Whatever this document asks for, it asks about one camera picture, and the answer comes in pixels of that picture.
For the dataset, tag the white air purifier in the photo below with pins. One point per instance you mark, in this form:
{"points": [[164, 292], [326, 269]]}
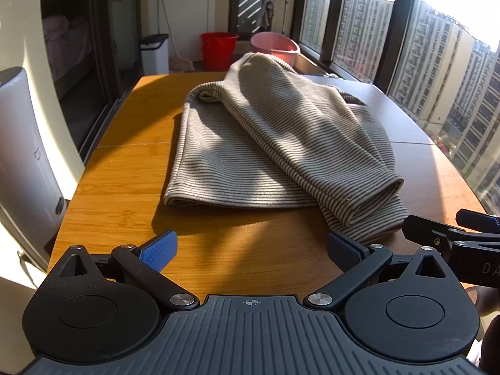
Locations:
{"points": [[23, 144]]}

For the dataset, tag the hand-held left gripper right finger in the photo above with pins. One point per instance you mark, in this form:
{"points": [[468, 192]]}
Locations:
{"points": [[345, 252]]}

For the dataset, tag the beige striped garment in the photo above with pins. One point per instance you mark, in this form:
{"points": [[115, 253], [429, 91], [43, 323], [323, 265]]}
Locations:
{"points": [[273, 125]]}

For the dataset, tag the dark framed glass door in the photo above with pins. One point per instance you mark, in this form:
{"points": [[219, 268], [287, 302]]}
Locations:
{"points": [[234, 4]]}

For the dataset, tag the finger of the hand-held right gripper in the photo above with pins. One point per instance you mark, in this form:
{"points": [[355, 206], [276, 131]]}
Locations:
{"points": [[480, 220], [425, 230]]}

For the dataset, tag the black window frame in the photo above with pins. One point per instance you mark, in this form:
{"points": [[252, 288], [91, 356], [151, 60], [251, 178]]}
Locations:
{"points": [[402, 15]]}

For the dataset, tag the hanging grey cloth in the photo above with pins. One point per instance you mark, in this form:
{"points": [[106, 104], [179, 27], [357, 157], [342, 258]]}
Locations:
{"points": [[267, 9]]}

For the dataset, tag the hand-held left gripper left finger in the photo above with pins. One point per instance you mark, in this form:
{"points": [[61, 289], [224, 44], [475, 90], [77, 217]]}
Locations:
{"points": [[160, 250]]}

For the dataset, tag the broom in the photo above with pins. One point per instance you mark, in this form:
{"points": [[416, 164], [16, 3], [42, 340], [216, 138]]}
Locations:
{"points": [[181, 64]]}

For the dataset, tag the white trash bin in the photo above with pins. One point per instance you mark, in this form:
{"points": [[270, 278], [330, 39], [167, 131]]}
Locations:
{"points": [[154, 56]]}

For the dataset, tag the red plastic bucket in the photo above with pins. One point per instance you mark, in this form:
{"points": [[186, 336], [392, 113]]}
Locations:
{"points": [[218, 52]]}

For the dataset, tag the bed with pink bedding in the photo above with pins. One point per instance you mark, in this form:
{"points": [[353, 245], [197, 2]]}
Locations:
{"points": [[66, 43]]}

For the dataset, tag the person's right hand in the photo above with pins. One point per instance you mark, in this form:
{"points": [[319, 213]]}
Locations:
{"points": [[488, 300]]}

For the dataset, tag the dark sliding door frame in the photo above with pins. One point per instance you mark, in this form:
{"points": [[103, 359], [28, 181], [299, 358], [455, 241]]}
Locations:
{"points": [[101, 39]]}

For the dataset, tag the apartment buildings outside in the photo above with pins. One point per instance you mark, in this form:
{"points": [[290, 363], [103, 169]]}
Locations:
{"points": [[449, 70]]}

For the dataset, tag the pink plastic basin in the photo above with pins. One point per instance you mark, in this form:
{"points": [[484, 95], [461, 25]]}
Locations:
{"points": [[273, 45]]}

